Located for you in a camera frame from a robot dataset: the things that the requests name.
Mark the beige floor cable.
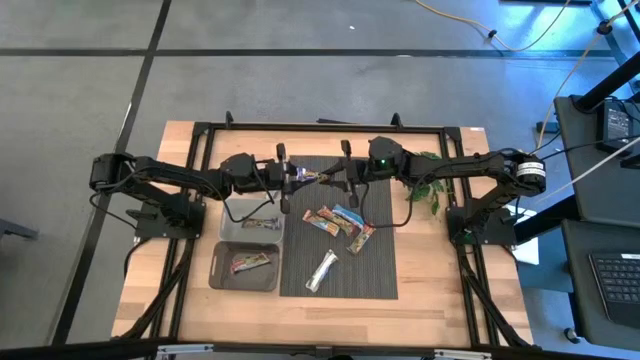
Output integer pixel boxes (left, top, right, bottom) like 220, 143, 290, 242
413, 0, 574, 54

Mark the white cable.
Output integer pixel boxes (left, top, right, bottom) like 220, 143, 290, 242
524, 148, 640, 206
535, 2, 640, 147

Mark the small green leafy plant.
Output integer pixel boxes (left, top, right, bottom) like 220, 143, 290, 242
403, 151, 444, 217

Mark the dark grey plastic bin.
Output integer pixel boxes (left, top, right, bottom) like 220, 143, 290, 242
208, 240, 281, 293

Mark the colourful granola bar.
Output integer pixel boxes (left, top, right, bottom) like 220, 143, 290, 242
229, 252, 273, 275
301, 209, 341, 238
346, 223, 377, 256

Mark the brown granola bar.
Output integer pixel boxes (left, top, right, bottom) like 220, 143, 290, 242
317, 205, 357, 236

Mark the black power adapter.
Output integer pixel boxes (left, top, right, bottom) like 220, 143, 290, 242
597, 99, 636, 155

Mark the silver-backed granola bar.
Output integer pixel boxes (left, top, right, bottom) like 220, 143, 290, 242
305, 248, 340, 294

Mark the yellow and purple granola bar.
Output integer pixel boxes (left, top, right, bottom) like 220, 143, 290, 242
297, 168, 332, 184

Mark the white paper sheet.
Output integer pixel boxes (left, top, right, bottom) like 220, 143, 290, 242
509, 203, 541, 266

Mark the grey desk panel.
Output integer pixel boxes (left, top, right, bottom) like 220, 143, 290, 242
553, 94, 640, 229
560, 219, 640, 351

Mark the black pole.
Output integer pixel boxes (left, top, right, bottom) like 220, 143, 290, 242
572, 64, 640, 114

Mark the dark granola bar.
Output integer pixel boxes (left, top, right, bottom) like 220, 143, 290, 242
241, 217, 281, 232

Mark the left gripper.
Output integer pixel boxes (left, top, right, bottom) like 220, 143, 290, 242
219, 142, 325, 215

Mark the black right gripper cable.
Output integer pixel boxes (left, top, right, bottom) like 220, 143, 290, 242
358, 172, 431, 230

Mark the black desk leg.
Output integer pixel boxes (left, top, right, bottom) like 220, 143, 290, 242
514, 194, 576, 245

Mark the dark woven placemat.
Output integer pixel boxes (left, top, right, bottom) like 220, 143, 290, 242
279, 154, 400, 300

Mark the grey chair leg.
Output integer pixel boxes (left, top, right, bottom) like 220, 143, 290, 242
0, 218, 40, 242

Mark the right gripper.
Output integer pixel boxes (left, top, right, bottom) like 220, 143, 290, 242
324, 135, 405, 209

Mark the black keyboard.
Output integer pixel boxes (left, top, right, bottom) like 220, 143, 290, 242
588, 252, 640, 329

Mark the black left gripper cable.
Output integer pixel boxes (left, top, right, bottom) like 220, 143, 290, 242
222, 162, 277, 225

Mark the black rig beam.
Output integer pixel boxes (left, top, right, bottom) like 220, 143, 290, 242
0, 338, 640, 360

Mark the blue granola bar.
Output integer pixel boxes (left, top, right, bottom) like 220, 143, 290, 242
332, 203, 366, 229

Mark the black aluminium table frame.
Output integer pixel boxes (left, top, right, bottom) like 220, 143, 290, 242
112, 110, 534, 351

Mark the silver bracket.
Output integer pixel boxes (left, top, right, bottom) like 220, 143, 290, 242
156, 343, 215, 359
433, 348, 494, 360

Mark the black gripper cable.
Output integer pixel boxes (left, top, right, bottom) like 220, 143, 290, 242
358, 172, 431, 230
222, 162, 277, 225

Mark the clear plastic bin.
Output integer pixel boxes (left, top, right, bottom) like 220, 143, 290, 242
218, 197, 286, 245

